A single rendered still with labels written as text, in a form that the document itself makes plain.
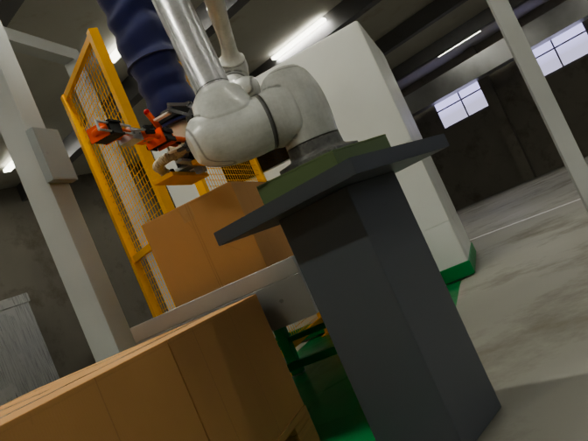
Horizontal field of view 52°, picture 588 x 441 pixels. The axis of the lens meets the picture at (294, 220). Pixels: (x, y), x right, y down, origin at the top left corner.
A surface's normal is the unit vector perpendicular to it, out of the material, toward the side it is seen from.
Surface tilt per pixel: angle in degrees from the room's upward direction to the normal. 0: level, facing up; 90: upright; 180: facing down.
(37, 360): 90
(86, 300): 90
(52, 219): 90
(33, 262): 90
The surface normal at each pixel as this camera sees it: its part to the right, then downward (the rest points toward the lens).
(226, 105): 0.07, -0.32
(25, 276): 0.69, -0.35
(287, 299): -0.29, 0.07
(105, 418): 0.86, -0.40
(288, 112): 0.17, -0.04
